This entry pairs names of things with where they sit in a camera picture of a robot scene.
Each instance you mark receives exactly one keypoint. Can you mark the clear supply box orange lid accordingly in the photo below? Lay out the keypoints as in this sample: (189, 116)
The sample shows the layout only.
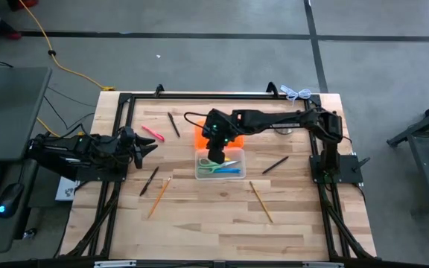
(238, 156)

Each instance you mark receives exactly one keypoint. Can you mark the white printed box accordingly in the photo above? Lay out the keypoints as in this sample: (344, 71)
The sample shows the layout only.
(65, 190)

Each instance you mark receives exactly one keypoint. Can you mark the dark grey desk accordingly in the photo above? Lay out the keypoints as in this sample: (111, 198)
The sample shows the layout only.
(13, 111)

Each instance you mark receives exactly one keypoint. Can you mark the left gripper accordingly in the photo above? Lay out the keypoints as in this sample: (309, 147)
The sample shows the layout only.
(128, 143)

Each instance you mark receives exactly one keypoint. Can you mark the blue pen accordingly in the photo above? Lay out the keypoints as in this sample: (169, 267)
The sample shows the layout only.
(231, 171)

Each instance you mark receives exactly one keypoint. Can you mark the metal cone weight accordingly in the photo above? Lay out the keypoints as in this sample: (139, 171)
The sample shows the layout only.
(283, 131)

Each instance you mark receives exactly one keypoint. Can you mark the desk caster wheel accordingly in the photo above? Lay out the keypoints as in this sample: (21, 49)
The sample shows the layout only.
(30, 233)

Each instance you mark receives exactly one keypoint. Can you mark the orange pencil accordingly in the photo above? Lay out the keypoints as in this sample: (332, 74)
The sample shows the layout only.
(159, 196)

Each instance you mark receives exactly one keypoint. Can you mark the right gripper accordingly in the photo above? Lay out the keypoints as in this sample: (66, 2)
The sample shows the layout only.
(220, 126)

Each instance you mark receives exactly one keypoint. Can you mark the person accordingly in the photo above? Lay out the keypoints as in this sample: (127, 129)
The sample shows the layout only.
(11, 35)

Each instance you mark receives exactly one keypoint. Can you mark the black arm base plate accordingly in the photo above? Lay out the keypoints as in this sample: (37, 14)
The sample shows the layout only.
(99, 178)
(348, 167)

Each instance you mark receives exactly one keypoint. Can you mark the pink highlighter pen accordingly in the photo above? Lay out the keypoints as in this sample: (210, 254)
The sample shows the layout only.
(153, 133)

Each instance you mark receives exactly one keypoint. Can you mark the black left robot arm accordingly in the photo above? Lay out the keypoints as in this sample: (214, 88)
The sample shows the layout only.
(62, 152)

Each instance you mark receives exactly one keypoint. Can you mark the silver bracket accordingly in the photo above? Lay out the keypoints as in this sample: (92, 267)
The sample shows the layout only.
(114, 264)
(322, 265)

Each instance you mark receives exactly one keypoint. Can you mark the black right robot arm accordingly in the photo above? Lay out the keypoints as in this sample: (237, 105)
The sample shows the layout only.
(274, 118)

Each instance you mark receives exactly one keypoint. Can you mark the black computer mouse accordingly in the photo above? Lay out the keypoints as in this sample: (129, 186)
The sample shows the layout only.
(9, 199)

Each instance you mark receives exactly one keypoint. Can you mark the black pen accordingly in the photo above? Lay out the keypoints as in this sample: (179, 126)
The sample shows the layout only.
(275, 165)
(149, 181)
(173, 124)

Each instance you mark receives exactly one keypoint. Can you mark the yellow pencil pink eraser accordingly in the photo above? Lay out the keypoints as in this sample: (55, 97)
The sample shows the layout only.
(261, 201)

